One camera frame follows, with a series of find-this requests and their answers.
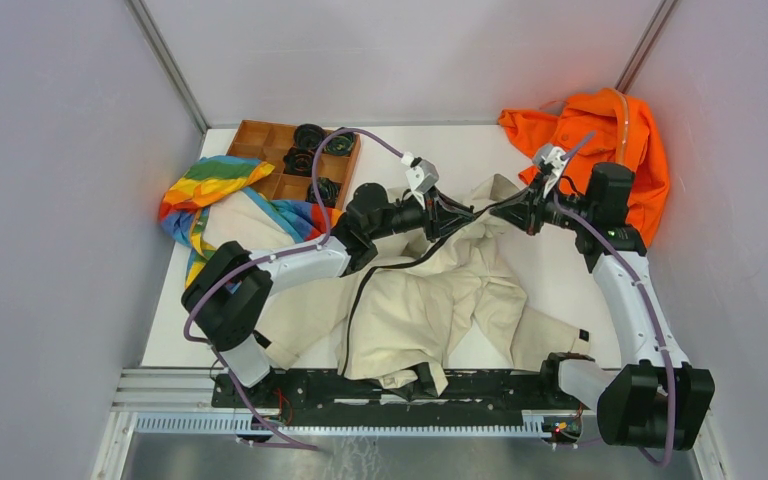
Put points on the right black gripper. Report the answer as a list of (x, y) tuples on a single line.
[(525, 212)]

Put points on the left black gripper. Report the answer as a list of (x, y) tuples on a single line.
[(431, 215)]

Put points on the beige zip jacket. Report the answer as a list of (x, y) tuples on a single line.
[(402, 324)]

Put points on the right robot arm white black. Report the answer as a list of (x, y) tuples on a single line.
[(629, 298)]

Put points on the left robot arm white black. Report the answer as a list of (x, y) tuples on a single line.
[(228, 296)]

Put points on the orange jacket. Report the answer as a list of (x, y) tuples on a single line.
[(606, 126)]

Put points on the black rolled sock near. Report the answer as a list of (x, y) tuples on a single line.
[(329, 192)]

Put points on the black rolled sock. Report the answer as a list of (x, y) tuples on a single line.
[(329, 192), (308, 136), (299, 162), (340, 144)]

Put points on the black rolled sock far right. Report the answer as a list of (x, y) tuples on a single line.
[(340, 144)]

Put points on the black rolled sock middle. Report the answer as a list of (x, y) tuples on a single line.
[(299, 162)]

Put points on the black rolled sock far left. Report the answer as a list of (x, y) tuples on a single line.
[(308, 136)]

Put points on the brown wooden compartment tray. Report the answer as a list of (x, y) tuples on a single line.
[(269, 142)]

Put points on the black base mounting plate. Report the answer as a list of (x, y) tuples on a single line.
[(476, 398)]

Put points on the rainbow striped garment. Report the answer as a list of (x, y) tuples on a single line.
[(214, 202)]

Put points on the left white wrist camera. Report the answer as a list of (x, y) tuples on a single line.
[(421, 176)]

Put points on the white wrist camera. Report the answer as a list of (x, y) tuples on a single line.
[(421, 176), (551, 162)]

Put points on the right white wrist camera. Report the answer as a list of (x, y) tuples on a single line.
[(551, 162)]

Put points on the aluminium frame rail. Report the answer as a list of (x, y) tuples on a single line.
[(204, 401)]

